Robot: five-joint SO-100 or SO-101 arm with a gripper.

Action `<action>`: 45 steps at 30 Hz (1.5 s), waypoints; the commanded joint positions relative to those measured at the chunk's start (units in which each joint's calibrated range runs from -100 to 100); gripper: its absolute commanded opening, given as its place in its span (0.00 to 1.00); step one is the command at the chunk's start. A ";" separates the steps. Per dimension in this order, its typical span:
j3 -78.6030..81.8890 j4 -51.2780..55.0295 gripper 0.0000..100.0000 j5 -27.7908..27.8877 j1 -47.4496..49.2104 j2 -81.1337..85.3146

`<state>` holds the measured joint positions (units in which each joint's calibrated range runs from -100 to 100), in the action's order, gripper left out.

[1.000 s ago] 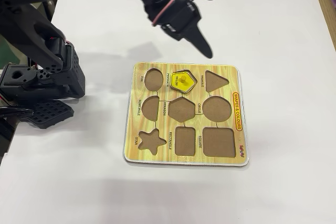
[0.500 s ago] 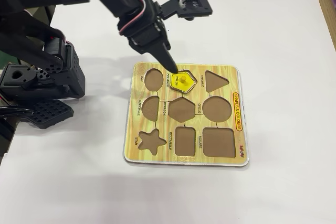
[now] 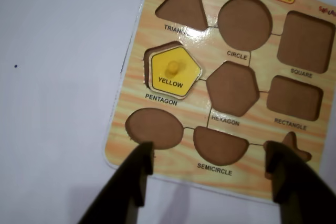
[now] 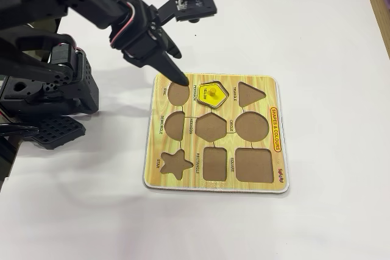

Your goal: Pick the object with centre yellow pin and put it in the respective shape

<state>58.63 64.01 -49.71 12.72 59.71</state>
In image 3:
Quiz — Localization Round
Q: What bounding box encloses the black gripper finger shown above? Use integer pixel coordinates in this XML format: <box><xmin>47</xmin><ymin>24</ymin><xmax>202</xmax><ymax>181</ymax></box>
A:
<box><xmin>77</xmin><ymin>142</ymin><xmax>154</xmax><ymax>224</ymax></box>
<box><xmin>264</xmin><ymin>141</ymin><xmax>336</xmax><ymax>224</ymax></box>

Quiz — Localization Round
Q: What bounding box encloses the yellow pentagon puzzle piece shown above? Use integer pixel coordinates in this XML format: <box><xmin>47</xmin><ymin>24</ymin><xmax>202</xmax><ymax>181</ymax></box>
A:
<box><xmin>148</xmin><ymin>45</ymin><xmax>204</xmax><ymax>99</ymax></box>

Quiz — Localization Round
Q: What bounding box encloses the wooden shape puzzle board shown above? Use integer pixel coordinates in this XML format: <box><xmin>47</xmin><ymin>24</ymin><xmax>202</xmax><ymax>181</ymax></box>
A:
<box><xmin>103</xmin><ymin>0</ymin><xmax>336</xmax><ymax>208</ymax></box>

